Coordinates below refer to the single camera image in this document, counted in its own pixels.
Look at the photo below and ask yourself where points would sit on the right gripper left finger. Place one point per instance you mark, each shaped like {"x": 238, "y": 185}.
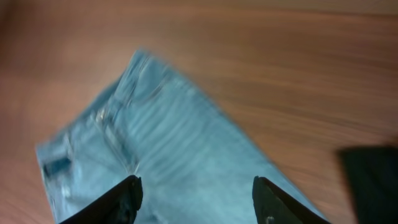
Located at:
{"x": 117, "y": 206}

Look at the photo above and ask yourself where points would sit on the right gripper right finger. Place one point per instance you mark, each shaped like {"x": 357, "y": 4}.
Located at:
{"x": 272, "y": 205}

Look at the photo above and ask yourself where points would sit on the light blue denim jeans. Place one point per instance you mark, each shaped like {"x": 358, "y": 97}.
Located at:
{"x": 196, "y": 165}

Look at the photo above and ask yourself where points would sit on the black garment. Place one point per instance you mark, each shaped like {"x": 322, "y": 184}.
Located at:
{"x": 371, "y": 172}

